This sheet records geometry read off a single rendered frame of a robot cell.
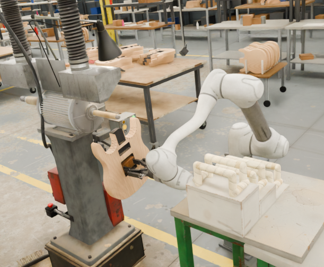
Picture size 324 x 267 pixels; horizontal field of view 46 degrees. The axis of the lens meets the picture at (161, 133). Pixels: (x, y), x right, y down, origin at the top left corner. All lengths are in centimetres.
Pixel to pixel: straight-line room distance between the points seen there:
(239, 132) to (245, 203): 102
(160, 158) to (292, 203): 63
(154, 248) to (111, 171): 119
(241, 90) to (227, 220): 69
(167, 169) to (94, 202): 101
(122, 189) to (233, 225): 75
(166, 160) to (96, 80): 53
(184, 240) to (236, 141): 90
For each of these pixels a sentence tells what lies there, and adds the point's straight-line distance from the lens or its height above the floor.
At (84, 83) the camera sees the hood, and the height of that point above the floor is 148.
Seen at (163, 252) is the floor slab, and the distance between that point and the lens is 306.
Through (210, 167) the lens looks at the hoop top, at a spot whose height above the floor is 121.
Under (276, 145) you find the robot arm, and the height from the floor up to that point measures 90.
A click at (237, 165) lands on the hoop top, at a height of 120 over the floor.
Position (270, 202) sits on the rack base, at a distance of 180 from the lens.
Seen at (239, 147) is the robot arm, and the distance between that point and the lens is 256.
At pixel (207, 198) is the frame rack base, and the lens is 164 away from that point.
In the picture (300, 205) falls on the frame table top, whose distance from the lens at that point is 185.
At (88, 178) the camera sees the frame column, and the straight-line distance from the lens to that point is 259.
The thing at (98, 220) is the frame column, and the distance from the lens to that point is 276.
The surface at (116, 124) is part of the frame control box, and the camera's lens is 247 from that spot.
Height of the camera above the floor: 195
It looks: 23 degrees down
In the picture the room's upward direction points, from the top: 7 degrees counter-clockwise
